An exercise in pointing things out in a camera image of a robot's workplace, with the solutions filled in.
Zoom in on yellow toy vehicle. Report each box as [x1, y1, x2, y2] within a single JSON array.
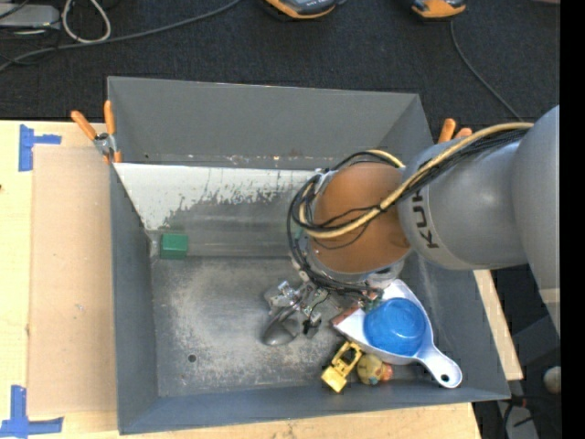
[[320, 339, 365, 393]]

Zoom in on yellow toy duck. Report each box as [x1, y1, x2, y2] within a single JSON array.
[[356, 353, 394, 386]]

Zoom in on brown cardboard board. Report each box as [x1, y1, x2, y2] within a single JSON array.
[[25, 146, 118, 423]]

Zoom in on white measuring scoop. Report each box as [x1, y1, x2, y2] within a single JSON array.
[[331, 277, 463, 390]]

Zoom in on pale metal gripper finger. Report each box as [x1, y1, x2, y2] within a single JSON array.
[[266, 280, 297, 314], [299, 297, 324, 338]]

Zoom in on grey metal bin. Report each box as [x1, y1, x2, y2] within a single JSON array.
[[106, 75, 512, 436]]

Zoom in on green block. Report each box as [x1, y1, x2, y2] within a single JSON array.
[[158, 231, 190, 261]]

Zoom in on blue plastic cup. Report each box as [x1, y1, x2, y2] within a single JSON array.
[[363, 296, 433, 357]]

